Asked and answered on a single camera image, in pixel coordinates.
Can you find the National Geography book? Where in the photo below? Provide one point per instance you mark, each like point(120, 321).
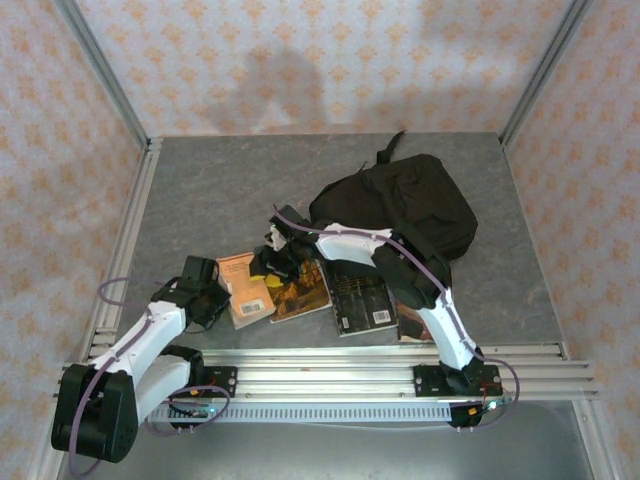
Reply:
point(300, 300)

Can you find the orange paperback book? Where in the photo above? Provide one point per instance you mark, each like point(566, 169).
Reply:
point(245, 295)

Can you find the black paperback book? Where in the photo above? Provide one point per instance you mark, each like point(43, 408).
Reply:
point(362, 305)

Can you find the black fabric backpack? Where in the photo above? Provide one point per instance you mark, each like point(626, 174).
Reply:
point(400, 200)

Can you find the Three Days To See book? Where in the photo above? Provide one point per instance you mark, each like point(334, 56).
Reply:
point(412, 325)

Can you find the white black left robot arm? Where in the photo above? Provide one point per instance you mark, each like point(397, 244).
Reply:
point(150, 325)

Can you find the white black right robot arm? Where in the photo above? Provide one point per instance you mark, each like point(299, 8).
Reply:
point(345, 245)

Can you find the small lit circuit board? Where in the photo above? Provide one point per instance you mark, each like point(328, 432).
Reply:
point(197, 411)
point(490, 406)

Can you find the grey metal sheet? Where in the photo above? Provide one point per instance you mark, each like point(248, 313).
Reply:
point(325, 450)

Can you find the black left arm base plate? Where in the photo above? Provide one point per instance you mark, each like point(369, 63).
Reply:
point(225, 382)

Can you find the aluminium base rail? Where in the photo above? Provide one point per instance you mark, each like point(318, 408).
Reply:
point(325, 375)

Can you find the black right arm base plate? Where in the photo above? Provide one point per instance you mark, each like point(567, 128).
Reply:
point(425, 382)

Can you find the aluminium frame post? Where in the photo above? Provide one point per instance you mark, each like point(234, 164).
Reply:
point(103, 70)
point(547, 70)

